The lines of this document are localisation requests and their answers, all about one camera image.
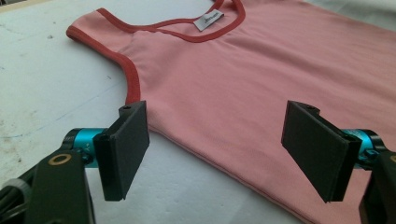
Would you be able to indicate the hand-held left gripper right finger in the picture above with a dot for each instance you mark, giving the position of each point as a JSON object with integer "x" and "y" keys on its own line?
{"x": 317, "y": 149}

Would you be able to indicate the pink tank top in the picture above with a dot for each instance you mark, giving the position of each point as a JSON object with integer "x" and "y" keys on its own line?
{"x": 233, "y": 77}

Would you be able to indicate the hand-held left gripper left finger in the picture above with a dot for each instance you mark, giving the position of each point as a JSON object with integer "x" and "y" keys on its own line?
{"x": 123, "y": 155}

